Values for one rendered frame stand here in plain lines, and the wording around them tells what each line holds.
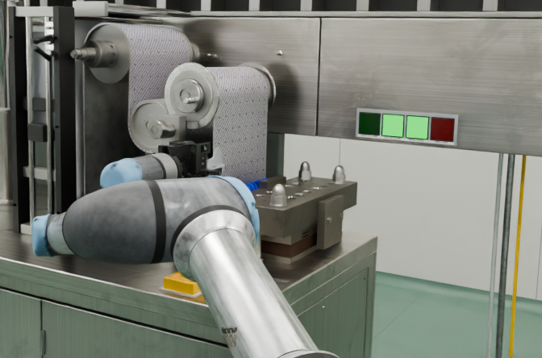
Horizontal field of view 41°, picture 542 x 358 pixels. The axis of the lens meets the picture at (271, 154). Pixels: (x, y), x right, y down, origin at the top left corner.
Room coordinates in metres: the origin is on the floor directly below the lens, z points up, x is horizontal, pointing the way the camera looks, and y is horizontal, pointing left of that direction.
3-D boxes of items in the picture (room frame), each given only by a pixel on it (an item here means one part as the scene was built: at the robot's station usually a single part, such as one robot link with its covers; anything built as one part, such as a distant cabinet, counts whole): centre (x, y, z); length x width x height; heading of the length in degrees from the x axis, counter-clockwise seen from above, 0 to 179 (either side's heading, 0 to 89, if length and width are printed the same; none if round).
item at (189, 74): (1.73, 0.12, 1.25); 0.26 x 0.12 x 0.12; 151
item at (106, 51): (1.73, 0.41, 1.34); 0.06 x 0.06 x 0.06; 61
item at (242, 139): (1.70, 0.07, 1.11); 0.23 x 0.01 x 0.18; 151
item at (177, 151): (1.49, 0.18, 1.12); 0.12 x 0.08 x 0.09; 151
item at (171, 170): (1.42, 0.23, 1.11); 0.08 x 0.05 x 0.08; 61
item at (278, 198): (1.52, -0.02, 1.05); 0.04 x 0.04 x 0.04
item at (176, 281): (1.35, 0.15, 0.91); 0.07 x 0.07 x 0.02; 61
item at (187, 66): (1.63, 0.18, 1.25); 0.15 x 0.01 x 0.15; 61
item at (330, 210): (1.65, -0.14, 0.97); 0.10 x 0.03 x 0.11; 151
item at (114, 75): (1.86, 0.34, 1.34); 0.25 x 0.14 x 0.14; 151
